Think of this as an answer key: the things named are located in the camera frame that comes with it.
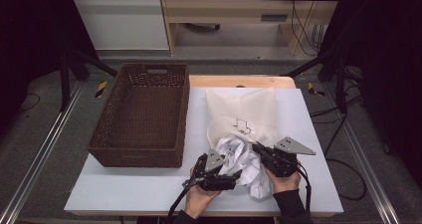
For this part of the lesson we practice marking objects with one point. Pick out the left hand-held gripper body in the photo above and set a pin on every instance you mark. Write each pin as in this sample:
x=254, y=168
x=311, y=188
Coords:
x=212, y=179

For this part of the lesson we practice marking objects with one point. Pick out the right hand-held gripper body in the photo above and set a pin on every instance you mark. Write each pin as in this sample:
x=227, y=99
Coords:
x=282, y=161

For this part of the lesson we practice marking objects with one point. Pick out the white garment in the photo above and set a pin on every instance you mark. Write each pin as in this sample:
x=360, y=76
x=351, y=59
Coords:
x=242, y=164

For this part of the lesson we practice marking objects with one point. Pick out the brown woven basket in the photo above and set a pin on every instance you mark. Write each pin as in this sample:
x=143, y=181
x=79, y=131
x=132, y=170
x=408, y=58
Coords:
x=142, y=117

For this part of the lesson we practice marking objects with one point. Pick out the person's right hand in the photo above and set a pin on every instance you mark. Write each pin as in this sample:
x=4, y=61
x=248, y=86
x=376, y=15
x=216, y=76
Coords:
x=285, y=184

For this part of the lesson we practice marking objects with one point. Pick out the person's left hand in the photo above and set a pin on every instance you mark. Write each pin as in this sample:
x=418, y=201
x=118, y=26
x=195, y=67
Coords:
x=199, y=200

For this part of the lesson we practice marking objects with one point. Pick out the yellow black tape marker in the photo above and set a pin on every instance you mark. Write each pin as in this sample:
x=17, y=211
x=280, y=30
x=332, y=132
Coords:
x=101, y=88
x=313, y=90

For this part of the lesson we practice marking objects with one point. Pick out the white table board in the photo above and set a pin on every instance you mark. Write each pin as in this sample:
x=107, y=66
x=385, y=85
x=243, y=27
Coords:
x=132, y=187

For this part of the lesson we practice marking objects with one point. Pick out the black metal stand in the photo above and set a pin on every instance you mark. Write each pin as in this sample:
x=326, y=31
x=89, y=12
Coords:
x=65, y=81
x=340, y=84

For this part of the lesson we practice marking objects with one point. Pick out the black curtain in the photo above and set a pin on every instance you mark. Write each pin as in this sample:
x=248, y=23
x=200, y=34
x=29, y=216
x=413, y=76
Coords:
x=30, y=35
x=388, y=68

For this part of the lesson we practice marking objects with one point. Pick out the light wooden desk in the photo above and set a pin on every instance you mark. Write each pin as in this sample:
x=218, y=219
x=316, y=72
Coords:
x=232, y=10

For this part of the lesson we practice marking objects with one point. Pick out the white cabinet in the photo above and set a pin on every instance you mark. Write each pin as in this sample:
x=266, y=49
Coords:
x=126, y=25

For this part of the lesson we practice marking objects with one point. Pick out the aluminium floor rail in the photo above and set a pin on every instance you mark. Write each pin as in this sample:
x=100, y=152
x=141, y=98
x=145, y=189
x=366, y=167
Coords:
x=375, y=177
x=40, y=144

